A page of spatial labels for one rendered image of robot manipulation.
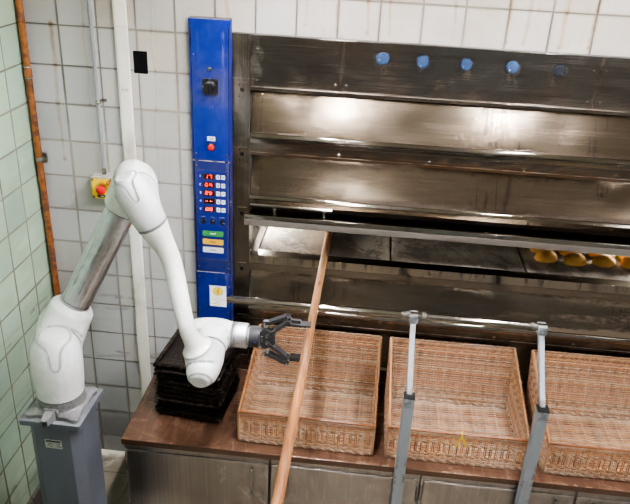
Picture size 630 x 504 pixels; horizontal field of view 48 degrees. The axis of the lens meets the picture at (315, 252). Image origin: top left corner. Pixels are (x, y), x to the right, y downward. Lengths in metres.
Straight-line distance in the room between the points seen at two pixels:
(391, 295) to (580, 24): 1.30
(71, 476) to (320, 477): 0.97
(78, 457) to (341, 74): 1.67
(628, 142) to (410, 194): 0.84
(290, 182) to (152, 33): 0.78
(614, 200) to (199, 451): 1.93
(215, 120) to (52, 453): 1.35
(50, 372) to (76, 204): 1.01
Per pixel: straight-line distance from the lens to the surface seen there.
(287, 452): 1.99
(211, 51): 2.79
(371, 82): 2.78
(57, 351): 2.38
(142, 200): 2.19
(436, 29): 2.73
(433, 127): 2.81
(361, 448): 2.92
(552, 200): 2.97
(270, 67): 2.80
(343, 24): 2.73
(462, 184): 2.90
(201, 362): 2.32
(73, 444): 2.54
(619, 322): 3.29
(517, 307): 3.17
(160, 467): 3.09
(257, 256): 3.05
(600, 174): 2.98
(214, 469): 3.03
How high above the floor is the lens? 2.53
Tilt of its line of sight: 26 degrees down
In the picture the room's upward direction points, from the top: 3 degrees clockwise
